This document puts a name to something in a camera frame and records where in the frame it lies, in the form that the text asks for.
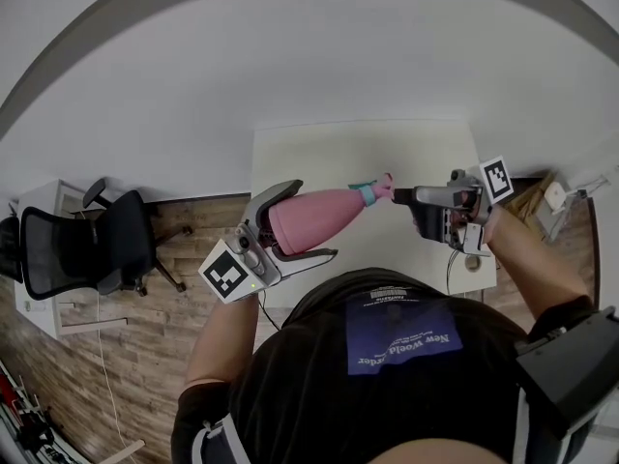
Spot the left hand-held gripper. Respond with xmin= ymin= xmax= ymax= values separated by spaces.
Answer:
xmin=197 ymin=179 xmax=339 ymax=304

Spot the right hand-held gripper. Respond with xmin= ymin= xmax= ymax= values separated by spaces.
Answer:
xmin=392 ymin=155 xmax=513 ymax=259

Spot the pink spray bottle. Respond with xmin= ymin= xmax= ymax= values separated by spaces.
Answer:
xmin=268 ymin=186 xmax=367 ymax=255

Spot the person's left forearm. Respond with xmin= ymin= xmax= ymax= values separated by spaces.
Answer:
xmin=183 ymin=295 xmax=260 ymax=386

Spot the person's right forearm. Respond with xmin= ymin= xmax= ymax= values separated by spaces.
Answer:
xmin=483 ymin=204 xmax=597 ymax=331

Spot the white table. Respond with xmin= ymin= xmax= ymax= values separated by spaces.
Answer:
xmin=251 ymin=118 xmax=498 ymax=331

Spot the grey device box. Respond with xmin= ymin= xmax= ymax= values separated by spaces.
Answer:
xmin=534 ymin=184 xmax=581 ymax=241

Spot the small white device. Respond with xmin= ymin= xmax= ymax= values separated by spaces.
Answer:
xmin=544 ymin=184 xmax=567 ymax=212

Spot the person's black t-shirt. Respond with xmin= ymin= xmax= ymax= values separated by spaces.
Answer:
xmin=171 ymin=267 xmax=601 ymax=464

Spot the black office chair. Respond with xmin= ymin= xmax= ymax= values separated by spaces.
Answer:
xmin=0 ymin=177 xmax=194 ymax=302

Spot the black worn equipment box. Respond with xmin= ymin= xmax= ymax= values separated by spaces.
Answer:
xmin=515 ymin=306 xmax=619 ymax=442

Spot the white desk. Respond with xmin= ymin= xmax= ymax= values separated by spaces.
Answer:
xmin=14 ymin=179 xmax=130 ymax=340

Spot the cluttered equipment rack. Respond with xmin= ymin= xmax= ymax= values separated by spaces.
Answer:
xmin=0 ymin=360 xmax=74 ymax=464

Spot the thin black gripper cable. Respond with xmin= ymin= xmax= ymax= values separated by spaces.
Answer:
xmin=445 ymin=248 xmax=460 ymax=295
xmin=258 ymin=290 xmax=282 ymax=332

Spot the white wall socket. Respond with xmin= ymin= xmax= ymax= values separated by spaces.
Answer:
xmin=575 ymin=174 xmax=610 ymax=200

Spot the pale floor cable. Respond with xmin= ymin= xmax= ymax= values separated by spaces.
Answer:
xmin=96 ymin=292 xmax=125 ymax=453

